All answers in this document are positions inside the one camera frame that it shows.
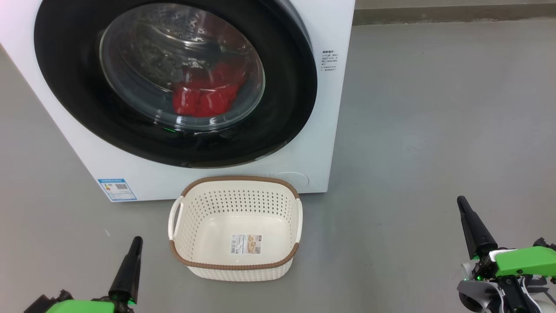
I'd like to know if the white front-load washing machine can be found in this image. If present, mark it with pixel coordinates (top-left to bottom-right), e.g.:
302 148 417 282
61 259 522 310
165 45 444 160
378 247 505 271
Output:
0 0 356 203

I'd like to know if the round white filter cover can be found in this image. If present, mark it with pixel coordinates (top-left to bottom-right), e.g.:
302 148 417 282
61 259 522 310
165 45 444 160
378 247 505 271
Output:
273 172 310 193

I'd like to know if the red garment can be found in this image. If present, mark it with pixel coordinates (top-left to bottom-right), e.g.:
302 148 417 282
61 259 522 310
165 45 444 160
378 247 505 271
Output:
172 61 241 118

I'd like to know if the black round glass washer door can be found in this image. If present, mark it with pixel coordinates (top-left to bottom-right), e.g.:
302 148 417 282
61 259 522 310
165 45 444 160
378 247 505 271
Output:
34 0 318 169

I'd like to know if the cream basket with brown rim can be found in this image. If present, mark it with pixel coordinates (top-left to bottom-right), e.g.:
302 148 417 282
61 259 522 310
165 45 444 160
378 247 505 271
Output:
168 176 303 282

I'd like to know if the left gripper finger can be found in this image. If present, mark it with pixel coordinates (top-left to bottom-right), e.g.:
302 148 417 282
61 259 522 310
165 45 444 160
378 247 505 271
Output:
108 236 143 306

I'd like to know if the blue energy label sticker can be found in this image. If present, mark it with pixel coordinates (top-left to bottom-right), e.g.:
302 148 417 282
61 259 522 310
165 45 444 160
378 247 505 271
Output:
97 178 137 202

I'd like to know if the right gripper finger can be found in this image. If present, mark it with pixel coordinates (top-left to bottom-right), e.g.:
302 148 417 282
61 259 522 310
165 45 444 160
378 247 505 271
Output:
457 196 498 260

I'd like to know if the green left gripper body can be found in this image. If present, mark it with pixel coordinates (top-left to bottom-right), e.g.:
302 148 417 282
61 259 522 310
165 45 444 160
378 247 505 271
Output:
46 296 131 313

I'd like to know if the printed product label sticker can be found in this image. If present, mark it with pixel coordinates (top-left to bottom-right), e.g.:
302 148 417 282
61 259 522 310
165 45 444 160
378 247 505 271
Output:
230 234 263 255

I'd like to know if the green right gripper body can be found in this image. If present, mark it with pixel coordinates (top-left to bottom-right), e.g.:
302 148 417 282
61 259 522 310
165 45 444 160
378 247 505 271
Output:
490 246 556 279

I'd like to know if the steel washing machine drum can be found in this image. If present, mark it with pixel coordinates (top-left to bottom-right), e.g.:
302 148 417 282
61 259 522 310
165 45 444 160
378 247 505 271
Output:
100 3 265 131

